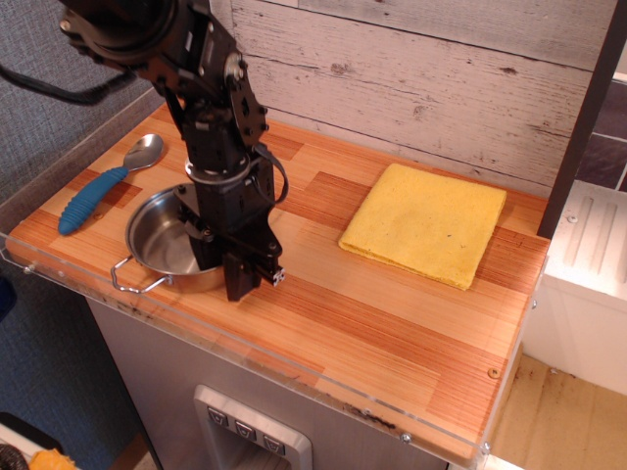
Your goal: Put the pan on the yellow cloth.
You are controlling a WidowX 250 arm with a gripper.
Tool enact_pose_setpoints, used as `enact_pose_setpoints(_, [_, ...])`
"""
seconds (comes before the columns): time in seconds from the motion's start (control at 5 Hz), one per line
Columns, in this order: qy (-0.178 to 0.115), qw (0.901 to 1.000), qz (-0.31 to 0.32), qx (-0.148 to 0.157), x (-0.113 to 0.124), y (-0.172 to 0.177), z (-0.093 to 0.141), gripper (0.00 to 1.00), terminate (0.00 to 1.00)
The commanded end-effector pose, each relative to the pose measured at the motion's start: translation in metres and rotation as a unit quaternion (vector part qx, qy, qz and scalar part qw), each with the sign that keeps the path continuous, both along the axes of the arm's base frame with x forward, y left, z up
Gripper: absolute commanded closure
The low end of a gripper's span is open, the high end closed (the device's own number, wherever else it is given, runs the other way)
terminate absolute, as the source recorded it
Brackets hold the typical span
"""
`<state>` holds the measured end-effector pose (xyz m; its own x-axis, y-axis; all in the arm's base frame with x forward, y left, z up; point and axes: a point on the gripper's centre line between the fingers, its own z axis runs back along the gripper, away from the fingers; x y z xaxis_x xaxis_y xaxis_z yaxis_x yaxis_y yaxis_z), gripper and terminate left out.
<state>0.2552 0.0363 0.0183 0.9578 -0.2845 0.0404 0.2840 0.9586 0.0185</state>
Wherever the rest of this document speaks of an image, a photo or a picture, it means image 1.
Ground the clear acrylic edge guard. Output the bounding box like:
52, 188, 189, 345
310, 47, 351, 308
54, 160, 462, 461
5, 228, 499, 468

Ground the yellow folded cloth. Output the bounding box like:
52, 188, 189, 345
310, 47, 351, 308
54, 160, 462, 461
338, 164, 506, 291

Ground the white toy sink unit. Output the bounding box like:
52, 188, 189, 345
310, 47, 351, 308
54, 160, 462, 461
522, 181, 626, 394

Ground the yellow object bottom left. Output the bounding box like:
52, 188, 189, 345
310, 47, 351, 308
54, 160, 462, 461
28, 449, 77, 470

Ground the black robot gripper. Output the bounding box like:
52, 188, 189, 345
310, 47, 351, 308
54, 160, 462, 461
175, 156, 288, 302

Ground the dark right vertical post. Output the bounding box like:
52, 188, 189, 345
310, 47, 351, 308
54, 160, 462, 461
537, 0, 626, 239

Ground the stainless steel two-handled pan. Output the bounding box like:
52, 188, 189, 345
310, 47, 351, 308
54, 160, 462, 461
111, 187, 224, 295

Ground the blue-handled metal spoon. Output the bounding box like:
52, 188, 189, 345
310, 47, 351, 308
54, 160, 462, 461
58, 133, 165, 236

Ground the grey toy fridge cabinet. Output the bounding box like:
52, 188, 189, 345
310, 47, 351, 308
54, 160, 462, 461
88, 301, 447, 469

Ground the silver dispenser panel with buttons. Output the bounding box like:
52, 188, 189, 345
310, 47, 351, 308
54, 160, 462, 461
194, 385, 314, 469

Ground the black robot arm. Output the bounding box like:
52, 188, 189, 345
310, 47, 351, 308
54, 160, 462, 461
63, 1, 288, 302

